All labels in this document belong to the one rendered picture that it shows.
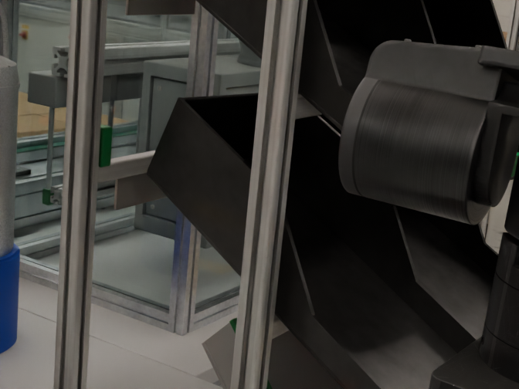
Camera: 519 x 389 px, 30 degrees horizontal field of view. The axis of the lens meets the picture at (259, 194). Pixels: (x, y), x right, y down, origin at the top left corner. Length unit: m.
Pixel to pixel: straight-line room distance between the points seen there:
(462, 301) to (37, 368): 0.79
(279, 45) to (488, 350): 0.28
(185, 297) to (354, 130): 1.19
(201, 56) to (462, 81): 1.10
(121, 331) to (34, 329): 0.14
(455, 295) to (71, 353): 0.32
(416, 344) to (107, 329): 0.94
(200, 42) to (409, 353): 0.85
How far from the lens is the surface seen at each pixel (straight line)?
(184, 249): 1.56
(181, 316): 1.59
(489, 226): 4.94
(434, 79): 0.41
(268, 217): 0.64
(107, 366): 1.49
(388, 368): 0.71
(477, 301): 0.86
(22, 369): 1.47
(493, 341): 0.41
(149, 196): 0.84
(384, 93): 0.41
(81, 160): 0.74
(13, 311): 1.52
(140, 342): 1.57
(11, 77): 1.42
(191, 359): 1.52
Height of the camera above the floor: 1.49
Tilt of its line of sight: 14 degrees down
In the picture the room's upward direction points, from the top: 6 degrees clockwise
